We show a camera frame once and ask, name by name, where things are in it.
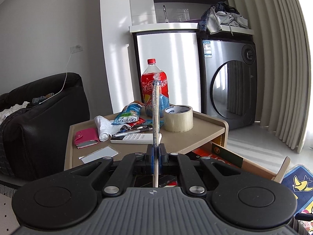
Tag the beige pleated curtain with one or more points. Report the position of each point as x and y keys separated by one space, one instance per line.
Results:
x=276 y=66

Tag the black white patterned rug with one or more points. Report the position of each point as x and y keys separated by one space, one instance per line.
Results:
x=7 y=191

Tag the red black box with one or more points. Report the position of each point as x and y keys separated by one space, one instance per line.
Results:
x=205 y=155

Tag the clear plastic packet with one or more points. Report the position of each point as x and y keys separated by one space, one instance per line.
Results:
x=155 y=115

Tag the blue cartoon floor mat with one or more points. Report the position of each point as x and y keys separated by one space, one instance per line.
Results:
x=302 y=183

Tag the pile of clothes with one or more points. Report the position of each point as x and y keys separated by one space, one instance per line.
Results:
x=220 y=17

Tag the red soda bottle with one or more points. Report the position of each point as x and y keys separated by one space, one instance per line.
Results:
x=148 y=83

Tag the chrome faucet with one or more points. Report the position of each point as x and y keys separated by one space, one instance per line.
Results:
x=165 y=13

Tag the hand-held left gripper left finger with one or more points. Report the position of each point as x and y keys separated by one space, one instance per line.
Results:
x=152 y=155

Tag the white remote control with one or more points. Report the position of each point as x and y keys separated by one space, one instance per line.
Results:
x=132 y=139

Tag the white mini fridge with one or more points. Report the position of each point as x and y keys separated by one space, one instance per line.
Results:
x=171 y=63

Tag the white countertop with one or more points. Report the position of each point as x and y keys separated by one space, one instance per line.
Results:
x=166 y=26

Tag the black leather sofa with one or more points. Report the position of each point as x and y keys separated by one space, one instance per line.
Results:
x=49 y=132

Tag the silver flat card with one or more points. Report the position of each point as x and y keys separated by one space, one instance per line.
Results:
x=97 y=155

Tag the white wall outlet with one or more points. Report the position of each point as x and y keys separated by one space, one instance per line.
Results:
x=76 y=48

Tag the red snack packet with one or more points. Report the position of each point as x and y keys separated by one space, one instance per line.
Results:
x=137 y=122

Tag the clothes on sofa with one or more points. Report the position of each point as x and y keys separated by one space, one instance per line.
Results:
x=14 y=110

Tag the blue white snack pouch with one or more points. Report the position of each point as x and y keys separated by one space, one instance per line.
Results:
x=127 y=115

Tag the grey washing machine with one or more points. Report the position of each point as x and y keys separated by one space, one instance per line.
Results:
x=227 y=88

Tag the bunch of keys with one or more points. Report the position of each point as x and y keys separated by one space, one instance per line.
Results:
x=125 y=128

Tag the pink wallet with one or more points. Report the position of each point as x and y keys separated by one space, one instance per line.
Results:
x=85 y=135

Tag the green flat box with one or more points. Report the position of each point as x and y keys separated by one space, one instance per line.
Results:
x=227 y=155

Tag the beige bedside table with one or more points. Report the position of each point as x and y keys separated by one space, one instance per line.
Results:
x=190 y=138

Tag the black pen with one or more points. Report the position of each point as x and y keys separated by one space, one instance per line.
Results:
x=143 y=129

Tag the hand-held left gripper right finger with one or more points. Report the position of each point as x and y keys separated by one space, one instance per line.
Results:
x=160 y=155

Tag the crumpled white plastic bag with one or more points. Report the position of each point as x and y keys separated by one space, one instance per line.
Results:
x=102 y=127

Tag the beige drawer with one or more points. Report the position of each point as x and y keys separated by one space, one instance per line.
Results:
x=259 y=168

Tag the clear packing tape roll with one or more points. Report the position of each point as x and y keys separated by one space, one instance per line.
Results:
x=178 y=123

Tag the silver pen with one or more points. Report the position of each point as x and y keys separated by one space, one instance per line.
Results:
x=124 y=134

